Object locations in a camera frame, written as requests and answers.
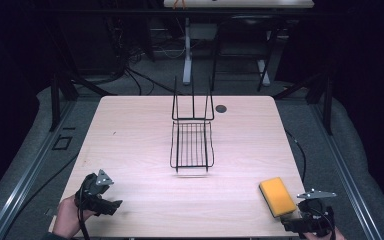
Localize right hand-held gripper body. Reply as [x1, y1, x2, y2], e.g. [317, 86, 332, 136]
[296, 188, 337, 238]

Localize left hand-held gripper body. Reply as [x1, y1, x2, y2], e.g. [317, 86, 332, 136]
[74, 169, 115, 214]

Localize yellow sponge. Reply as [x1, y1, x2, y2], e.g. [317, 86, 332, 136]
[258, 176, 298, 219]

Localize black wire rack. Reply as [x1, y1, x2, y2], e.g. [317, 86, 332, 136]
[169, 75, 216, 174]

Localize person's right hand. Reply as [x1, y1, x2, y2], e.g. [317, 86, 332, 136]
[307, 226, 347, 240]

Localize person's left hand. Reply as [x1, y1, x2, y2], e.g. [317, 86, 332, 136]
[52, 194, 97, 240]

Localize black metal stand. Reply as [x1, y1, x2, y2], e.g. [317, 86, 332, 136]
[29, 19, 118, 133]
[273, 63, 335, 136]

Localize white desk with legs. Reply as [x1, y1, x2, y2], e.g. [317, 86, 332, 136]
[163, 0, 315, 86]

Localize black chair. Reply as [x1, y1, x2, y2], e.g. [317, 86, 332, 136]
[210, 14, 281, 93]

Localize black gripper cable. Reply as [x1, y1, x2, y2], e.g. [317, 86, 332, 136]
[77, 186, 92, 240]

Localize aluminium floor rail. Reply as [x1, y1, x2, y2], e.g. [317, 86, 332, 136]
[0, 99, 78, 240]
[309, 99, 384, 240]

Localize black cable on floor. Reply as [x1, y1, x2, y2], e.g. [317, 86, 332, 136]
[284, 129, 308, 184]

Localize bundle of dark cables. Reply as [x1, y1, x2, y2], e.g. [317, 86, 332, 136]
[106, 16, 188, 98]

